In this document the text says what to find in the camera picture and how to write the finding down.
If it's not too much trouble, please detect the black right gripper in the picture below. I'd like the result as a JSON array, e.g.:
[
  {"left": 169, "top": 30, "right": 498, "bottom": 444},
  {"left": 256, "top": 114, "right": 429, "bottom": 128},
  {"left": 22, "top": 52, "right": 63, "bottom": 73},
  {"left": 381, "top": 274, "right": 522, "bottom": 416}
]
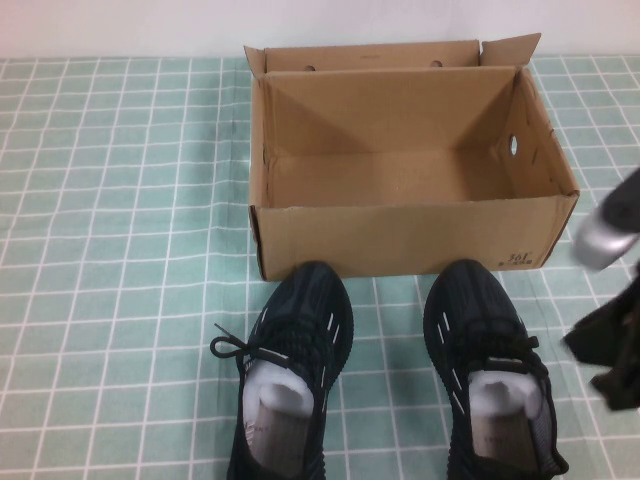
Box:
[{"left": 563, "top": 272, "right": 640, "bottom": 412}]

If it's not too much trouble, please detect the black knit sneaker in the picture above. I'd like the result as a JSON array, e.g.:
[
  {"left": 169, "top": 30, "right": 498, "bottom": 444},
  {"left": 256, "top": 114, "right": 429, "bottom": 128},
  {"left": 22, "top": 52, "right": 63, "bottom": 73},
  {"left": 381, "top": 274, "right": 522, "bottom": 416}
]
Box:
[{"left": 422, "top": 257, "right": 571, "bottom": 480}]

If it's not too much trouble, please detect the black sneaker with lace bow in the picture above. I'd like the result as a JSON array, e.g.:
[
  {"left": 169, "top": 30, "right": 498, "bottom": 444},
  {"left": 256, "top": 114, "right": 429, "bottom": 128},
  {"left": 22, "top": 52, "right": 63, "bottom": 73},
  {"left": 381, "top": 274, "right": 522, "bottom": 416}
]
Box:
[{"left": 209, "top": 259, "right": 356, "bottom": 480}]

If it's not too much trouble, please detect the white paper shoe stuffing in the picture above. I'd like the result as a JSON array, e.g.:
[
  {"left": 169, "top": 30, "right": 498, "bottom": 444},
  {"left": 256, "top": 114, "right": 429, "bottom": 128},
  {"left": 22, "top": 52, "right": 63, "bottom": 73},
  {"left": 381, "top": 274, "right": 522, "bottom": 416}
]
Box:
[
  {"left": 243, "top": 360, "right": 315, "bottom": 416},
  {"left": 469, "top": 372, "right": 544, "bottom": 419}
]

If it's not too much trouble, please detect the brown cardboard shoe box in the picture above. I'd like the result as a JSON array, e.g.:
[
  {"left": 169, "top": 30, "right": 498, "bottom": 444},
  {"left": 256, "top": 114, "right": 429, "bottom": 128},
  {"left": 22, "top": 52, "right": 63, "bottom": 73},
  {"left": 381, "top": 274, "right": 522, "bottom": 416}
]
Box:
[{"left": 243, "top": 32, "right": 581, "bottom": 280}]

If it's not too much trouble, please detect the green white checked tablecloth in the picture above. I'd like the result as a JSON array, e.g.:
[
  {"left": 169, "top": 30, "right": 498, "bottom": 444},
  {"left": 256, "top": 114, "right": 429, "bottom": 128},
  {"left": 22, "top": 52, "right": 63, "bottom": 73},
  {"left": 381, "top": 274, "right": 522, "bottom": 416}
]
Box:
[{"left": 0, "top": 52, "right": 640, "bottom": 480}]

